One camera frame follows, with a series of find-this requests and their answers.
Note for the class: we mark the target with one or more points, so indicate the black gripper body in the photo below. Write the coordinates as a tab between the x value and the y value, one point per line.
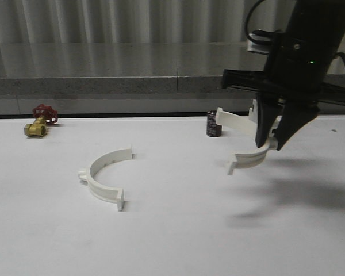
295	68

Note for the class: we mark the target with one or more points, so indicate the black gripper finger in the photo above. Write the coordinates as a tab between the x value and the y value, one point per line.
295	116
268	109

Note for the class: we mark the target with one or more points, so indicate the white half-ring clamp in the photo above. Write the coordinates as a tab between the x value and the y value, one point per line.
113	195
244	159

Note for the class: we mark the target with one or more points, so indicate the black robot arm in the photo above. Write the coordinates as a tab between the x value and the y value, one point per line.
316	15

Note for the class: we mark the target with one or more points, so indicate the black cylindrical capacitor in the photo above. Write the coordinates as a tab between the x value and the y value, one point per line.
212	129

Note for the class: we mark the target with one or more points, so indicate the brass valve with red handwheel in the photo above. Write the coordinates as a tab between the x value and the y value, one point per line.
44	115

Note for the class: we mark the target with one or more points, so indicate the grey stone counter ledge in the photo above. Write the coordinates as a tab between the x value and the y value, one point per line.
136	70

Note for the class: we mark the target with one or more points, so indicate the white circuit breaker red switch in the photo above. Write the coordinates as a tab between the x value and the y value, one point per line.
253	115

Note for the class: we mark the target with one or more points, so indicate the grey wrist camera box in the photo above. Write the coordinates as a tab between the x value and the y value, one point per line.
257	43

